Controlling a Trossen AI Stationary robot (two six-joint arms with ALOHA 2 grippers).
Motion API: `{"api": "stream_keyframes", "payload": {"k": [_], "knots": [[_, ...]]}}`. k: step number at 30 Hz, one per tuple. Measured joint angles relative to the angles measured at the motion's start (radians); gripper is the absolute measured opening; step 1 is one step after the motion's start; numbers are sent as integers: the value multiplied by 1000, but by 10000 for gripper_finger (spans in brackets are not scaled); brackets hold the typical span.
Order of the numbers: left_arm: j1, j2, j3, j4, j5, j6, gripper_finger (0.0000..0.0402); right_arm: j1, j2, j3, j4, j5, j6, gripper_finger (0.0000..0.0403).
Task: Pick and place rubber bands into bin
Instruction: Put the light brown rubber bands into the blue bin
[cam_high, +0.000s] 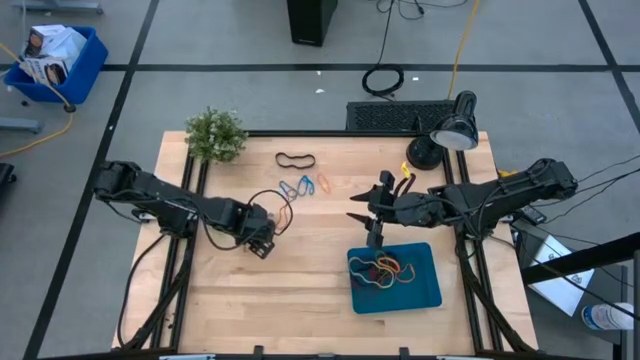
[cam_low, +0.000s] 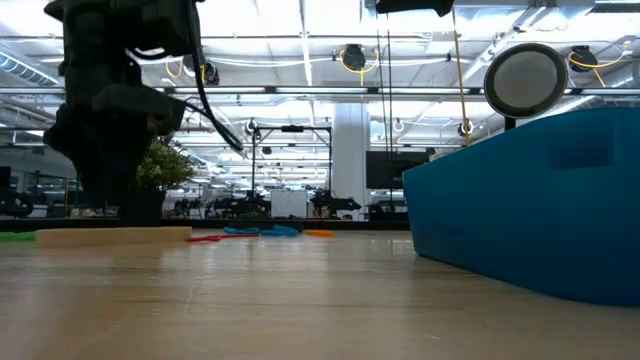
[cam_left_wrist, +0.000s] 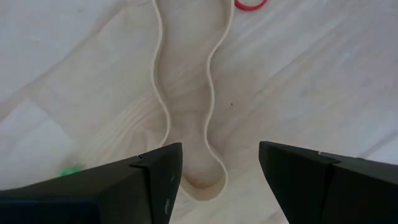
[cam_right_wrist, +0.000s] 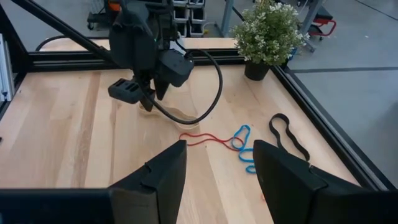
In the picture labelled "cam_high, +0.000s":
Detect black desk lamp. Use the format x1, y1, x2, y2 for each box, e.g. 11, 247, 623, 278
405, 89, 480, 172

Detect potted green plant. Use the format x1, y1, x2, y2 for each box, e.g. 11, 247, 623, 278
184, 105, 250, 165

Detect black hanging cable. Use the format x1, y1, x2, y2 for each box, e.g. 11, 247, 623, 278
360, 0, 406, 99

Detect black table frame rail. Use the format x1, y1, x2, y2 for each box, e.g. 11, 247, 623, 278
442, 149, 501, 352
243, 129, 482, 139
168, 147, 210, 352

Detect grey metal stand foot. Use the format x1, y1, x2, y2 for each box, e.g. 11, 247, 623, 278
12, 0, 105, 15
0, 117, 44, 135

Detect narrow black rubber band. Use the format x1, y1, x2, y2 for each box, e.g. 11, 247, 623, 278
274, 151, 317, 170

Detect small blue rubber band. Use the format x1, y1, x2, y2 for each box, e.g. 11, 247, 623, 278
278, 180, 300, 202

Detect black diagonal beam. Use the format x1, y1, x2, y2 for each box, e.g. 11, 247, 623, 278
519, 244, 640, 286

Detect yellow hose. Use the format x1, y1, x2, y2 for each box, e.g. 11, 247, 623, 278
0, 42, 76, 159

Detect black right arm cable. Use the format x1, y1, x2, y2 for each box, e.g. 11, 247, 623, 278
393, 172, 418, 199

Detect black tower box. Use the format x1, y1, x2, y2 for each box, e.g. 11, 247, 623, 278
285, 0, 339, 48

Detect clear water bottle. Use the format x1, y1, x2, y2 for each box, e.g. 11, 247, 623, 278
580, 301, 636, 332

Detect white cardboard boxes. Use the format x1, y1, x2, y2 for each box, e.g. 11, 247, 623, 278
21, 23, 89, 86

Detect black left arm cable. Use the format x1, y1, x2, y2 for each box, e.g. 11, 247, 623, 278
198, 214, 261, 252

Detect black base power cable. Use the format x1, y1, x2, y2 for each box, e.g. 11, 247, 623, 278
116, 233, 169, 349

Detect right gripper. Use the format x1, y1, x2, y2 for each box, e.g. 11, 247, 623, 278
345, 169, 447, 250

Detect thin red rubber band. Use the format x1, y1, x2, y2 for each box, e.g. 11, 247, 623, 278
276, 201, 295, 237
375, 255, 402, 275

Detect blue floor crate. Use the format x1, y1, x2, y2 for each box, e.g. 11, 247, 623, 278
3, 24, 110, 106

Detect blue plastic bin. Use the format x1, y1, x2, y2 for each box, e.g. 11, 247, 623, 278
346, 241, 444, 316

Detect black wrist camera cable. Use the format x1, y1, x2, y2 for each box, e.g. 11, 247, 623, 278
247, 188, 295, 237

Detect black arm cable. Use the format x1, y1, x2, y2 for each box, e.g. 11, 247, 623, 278
198, 214, 261, 252
393, 172, 418, 199

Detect black frame strut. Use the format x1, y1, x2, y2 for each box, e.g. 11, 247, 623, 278
454, 239, 534, 354
122, 249, 194, 351

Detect black keyboard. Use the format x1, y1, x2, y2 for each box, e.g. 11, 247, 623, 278
345, 99, 459, 133

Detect yellow power cord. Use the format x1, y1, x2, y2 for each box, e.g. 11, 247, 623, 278
446, 0, 482, 100

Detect white paper sheet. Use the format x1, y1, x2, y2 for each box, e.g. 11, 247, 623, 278
528, 233, 596, 318

